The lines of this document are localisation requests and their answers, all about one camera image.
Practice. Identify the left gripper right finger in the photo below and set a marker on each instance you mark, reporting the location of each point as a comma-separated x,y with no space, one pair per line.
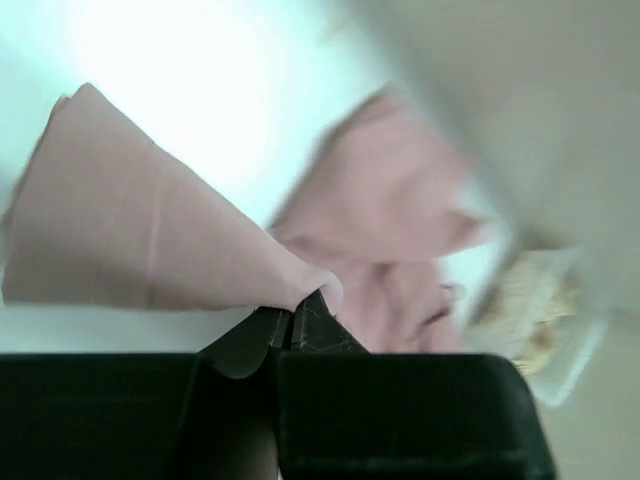
344,413

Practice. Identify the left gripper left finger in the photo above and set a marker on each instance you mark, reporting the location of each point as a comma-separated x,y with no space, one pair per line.
94,393

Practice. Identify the pink trousers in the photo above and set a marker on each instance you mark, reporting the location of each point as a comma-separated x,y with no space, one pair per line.
102,215

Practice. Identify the white plastic basket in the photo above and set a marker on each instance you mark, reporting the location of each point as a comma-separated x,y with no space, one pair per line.
579,335

